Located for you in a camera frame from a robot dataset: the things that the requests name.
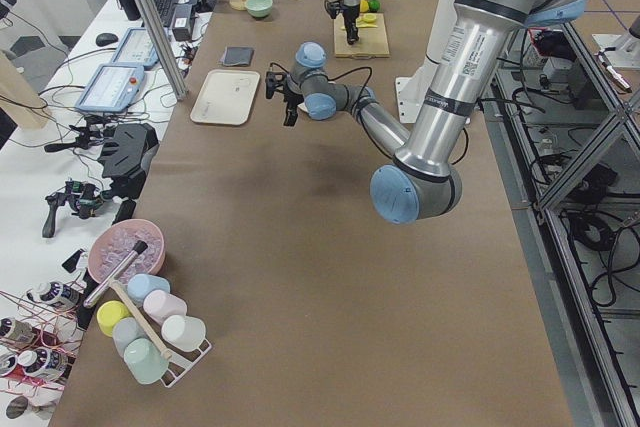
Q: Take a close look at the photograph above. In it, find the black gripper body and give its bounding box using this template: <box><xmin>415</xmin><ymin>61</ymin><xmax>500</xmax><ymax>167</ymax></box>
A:
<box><xmin>282</xmin><ymin>79</ymin><xmax>302</xmax><ymax>115</ymax></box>
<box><xmin>342</xmin><ymin>4</ymin><xmax>360</xmax><ymax>32</ymax></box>

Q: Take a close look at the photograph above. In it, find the cream rabbit tray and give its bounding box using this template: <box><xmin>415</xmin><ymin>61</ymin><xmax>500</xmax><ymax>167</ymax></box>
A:
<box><xmin>190</xmin><ymin>69</ymin><xmax>260</xmax><ymax>126</ymax></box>

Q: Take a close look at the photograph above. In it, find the yellow plastic knife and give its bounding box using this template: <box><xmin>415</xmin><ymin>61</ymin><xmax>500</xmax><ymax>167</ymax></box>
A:
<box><xmin>340</xmin><ymin>23</ymin><xmax>378</xmax><ymax>31</ymax></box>

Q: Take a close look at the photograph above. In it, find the wooden cutting board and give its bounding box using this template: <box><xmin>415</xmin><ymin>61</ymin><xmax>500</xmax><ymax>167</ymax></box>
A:
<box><xmin>333</xmin><ymin>13</ymin><xmax>390</xmax><ymax>58</ymax></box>

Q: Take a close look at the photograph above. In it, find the green lime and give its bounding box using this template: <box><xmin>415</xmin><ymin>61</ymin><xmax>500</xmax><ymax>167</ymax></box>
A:
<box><xmin>367</xmin><ymin>0</ymin><xmax>381</xmax><ymax>13</ymax></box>

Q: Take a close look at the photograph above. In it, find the grey folded cloth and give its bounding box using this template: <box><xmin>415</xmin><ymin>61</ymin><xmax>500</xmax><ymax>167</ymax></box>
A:
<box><xmin>220</xmin><ymin>46</ymin><xmax>254</xmax><ymax>67</ymax></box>

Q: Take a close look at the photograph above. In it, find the mint green bowl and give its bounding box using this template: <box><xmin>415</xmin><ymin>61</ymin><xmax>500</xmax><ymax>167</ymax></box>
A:
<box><xmin>245</xmin><ymin>0</ymin><xmax>273</xmax><ymax>19</ymax></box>

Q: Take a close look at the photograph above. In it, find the blue teach pendant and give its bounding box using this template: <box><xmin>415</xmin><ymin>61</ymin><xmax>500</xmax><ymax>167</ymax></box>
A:
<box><xmin>111</xmin><ymin>27</ymin><xmax>159</xmax><ymax>70</ymax></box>
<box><xmin>75</xmin><ymin>63</ymin><xmax>145</xmax><ymax>114</ymax></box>

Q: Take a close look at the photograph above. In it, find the metal pestle black tip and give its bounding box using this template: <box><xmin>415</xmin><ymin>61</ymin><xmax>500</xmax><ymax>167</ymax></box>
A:
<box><xmin>82</xmin><ymin>240</ymin><xmax>148</xmax><ymax>309</ymax></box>

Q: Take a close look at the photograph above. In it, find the pink bowl with ice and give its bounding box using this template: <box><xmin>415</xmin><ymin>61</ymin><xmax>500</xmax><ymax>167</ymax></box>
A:
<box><xmin>88</xmin><ymin>219</ymin><xmax>165</xmax><ymax>284</ymax></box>

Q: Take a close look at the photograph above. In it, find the white cup rack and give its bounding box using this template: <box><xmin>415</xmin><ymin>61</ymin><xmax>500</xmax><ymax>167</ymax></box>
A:
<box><xmin>96</xmin><ymin>273</ymin><xmax>213</xmax><ymax>389</ymax></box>

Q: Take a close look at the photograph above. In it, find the aluminium frame post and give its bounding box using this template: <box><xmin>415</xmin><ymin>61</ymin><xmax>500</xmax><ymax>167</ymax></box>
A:
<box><xmin>135</xmin><ymin>0</ymin><xmax>188</xmax><ymax>101</ymax></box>

